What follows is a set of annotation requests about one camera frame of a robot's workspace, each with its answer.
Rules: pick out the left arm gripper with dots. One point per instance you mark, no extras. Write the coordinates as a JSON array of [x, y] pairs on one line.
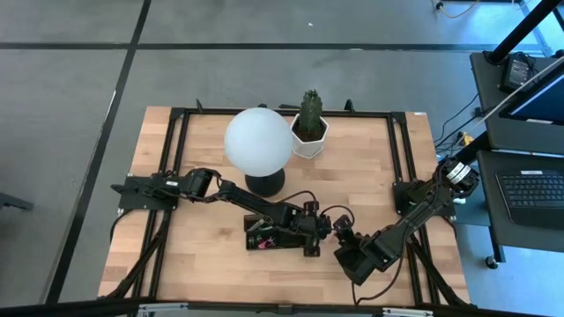
[[315, 226]]

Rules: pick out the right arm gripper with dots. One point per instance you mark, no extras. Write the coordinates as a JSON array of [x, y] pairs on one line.
[[359, 264]]

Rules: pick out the teal pen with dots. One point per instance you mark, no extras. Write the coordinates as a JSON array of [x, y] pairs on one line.
[[265, 225]]

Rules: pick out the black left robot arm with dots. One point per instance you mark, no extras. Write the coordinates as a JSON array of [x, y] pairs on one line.
[[247, 202]]

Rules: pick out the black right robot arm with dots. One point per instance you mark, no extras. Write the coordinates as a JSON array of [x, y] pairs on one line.
[[423, 211]]

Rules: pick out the black mesh desk organizer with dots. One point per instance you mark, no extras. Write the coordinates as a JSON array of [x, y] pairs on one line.
[[251, 231]]

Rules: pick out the white hexagonal plant pot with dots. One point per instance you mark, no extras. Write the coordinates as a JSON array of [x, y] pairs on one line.
[[308, 147]]

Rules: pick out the black crossbeam with silver brackets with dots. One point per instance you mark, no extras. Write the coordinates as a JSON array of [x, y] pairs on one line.
[[282, 308]]

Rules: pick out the white globe table lamp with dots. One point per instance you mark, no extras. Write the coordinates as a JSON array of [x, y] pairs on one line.
[[258, 141]]

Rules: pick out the green cactus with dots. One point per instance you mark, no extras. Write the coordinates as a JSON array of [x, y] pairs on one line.
[[311, 110]]

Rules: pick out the black side table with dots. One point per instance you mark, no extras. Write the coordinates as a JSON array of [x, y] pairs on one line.
[[489, 220], [489, 88]]

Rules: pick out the black caster wheel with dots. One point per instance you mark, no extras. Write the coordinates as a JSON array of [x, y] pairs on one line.
[[491, 262]]

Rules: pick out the black computer keyboard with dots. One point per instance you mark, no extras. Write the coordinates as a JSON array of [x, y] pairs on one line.
[[533, 193]]

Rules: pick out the black power adapter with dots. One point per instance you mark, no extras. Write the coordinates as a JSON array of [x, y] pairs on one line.
[[517, 72]]

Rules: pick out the black computer monitor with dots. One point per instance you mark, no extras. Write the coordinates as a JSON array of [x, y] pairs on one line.
[[542, 103]]

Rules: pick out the black slanted stand pole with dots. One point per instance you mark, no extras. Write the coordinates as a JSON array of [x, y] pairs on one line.
[[524, 28]]

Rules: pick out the dark chair leg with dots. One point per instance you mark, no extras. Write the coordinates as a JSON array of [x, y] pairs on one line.
[[15, 202]]

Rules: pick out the black aluminium table frame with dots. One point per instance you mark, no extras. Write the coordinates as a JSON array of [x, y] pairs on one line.
[[396, 132]]

